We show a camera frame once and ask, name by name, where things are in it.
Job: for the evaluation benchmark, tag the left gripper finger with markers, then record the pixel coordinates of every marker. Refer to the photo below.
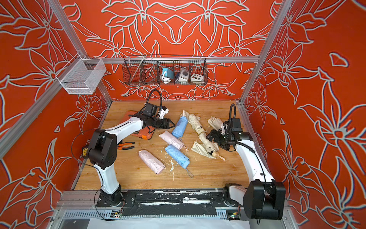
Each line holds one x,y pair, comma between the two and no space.
165,126
167,122

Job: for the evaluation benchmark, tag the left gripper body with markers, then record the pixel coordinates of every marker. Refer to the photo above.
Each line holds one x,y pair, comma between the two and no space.
158,123

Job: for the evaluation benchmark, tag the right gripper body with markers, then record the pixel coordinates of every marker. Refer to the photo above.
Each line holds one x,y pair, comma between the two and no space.
222,140

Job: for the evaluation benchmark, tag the blue umbrella back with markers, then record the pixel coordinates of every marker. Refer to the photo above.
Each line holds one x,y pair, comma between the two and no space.
180,127

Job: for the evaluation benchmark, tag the blue umbrella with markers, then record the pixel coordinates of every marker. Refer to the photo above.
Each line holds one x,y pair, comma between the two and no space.
178,156
180,127

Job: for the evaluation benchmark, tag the beige umbrella back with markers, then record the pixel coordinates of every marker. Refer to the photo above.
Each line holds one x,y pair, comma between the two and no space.
217,124

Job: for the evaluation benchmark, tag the beige umbrella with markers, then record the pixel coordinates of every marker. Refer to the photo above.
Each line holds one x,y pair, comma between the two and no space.
217,124
195,123
212,148

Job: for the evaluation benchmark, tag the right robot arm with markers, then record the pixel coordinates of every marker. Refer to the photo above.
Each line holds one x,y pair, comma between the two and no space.
264,198

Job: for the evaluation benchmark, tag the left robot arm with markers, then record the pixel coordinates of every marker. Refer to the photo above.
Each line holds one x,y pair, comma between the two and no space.
102,150

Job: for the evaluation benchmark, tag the pink umbrella near case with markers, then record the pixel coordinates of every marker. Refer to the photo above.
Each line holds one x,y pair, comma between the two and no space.
172,140

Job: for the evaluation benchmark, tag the orange plastic tool case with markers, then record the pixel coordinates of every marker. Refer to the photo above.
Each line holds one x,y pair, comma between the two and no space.
145,133

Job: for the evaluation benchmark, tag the blue umbrella front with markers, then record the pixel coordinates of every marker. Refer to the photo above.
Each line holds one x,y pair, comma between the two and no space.
178,156

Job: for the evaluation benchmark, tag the pink umbrella near front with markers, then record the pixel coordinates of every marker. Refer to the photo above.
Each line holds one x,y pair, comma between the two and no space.
151,161

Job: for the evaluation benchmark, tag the orange black pliers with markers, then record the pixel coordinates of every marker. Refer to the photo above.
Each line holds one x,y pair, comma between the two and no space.
126,146

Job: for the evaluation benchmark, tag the blue white device in basket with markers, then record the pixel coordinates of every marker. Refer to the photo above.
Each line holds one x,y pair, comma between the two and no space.
167,76

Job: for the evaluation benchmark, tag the white round-dial device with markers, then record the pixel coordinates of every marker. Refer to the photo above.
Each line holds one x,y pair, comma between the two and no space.
182,76

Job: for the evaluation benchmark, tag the white box with dots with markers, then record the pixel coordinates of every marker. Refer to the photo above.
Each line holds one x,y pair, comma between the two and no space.
196,78

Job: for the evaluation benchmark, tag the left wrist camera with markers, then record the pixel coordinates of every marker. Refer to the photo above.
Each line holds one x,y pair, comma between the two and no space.
163,111

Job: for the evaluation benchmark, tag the black wire wall basket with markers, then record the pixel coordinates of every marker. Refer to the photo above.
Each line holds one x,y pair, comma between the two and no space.
146,69

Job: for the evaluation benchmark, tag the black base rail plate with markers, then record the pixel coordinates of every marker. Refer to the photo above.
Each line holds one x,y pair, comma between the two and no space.
210,197

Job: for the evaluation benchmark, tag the white mesh wall basket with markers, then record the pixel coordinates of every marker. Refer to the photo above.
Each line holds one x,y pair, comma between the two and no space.
81,78

